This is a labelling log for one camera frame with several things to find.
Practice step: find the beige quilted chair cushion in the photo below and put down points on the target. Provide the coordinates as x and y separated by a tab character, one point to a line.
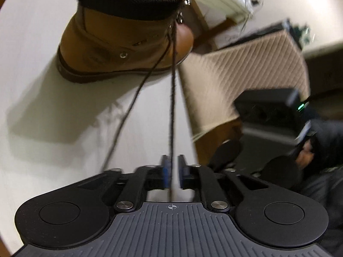
211	82

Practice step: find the brown leather work boot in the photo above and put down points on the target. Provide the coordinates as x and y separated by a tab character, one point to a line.
105	38

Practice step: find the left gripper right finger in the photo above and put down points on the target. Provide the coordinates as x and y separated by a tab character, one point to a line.
266	213

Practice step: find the person's right hand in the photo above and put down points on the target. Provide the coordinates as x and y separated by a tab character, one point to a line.
304	158

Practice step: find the black box on floor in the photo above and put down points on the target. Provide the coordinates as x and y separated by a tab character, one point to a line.
285	25

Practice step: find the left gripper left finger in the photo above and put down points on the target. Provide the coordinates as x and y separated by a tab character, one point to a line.
78	213

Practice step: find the dark brown shoelace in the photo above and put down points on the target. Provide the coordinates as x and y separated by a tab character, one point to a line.
162	97

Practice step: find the black jacket sleeve forearm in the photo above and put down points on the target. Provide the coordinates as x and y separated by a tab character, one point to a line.
321	180

